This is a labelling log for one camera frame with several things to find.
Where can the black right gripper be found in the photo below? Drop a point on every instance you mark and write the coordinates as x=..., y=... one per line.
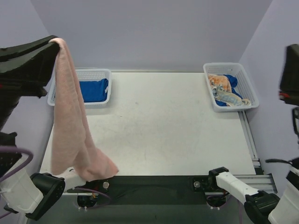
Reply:
x=289, y=70

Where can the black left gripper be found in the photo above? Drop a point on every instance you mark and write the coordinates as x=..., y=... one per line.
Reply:
x=37, y=59

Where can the pink towel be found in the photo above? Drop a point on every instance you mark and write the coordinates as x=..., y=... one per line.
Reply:
x=72, y=143

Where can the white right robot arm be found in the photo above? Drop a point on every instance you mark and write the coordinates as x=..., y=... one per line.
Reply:
x=260, y=206

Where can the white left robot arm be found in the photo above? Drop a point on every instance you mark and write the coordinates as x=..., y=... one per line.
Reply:
x=33, y=194

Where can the white right plastic basket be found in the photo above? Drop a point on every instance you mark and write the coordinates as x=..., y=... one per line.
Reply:
x=244, y=87

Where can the white plastic basket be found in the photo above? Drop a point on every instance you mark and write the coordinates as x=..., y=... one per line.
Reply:
x=79, y=89
x=244, y=87

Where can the white left plastic basket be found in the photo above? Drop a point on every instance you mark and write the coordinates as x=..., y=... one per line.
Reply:
x=79, y=89

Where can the blue towel in right basket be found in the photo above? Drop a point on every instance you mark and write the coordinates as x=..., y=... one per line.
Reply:
x=233, y=82

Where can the folded blue towel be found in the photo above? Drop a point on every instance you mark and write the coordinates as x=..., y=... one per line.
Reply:
x=94, y=91

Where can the orange patterned towel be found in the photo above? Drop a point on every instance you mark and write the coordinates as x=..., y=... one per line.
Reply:
x=222, y=91

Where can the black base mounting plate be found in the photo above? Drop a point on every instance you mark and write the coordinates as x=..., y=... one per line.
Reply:
x=151, y=190

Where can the aluminium frame rail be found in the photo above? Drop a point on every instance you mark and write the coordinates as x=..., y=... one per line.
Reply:
x=169, y=142

